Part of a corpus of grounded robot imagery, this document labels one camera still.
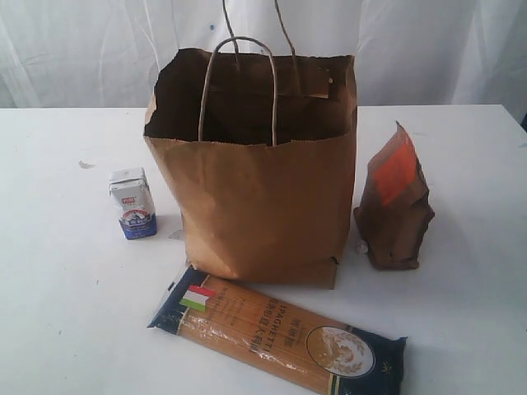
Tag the clear plastic scrap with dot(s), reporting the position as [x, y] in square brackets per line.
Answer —
[178, 235]

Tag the small milk carton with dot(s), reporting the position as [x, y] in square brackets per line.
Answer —
[130, 192]

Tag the large brown paper bag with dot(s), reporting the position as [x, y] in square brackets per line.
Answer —
[259, 151]

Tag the crumpled foil ball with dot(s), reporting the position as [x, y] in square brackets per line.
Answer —
[362, 247]

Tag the small brown coffee pouch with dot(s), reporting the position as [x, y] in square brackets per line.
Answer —
[394, 212]

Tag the spaghetti packet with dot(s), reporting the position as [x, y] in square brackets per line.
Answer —
[292, 343]

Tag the small grey table scrap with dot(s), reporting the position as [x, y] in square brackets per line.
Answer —
[85, 165]

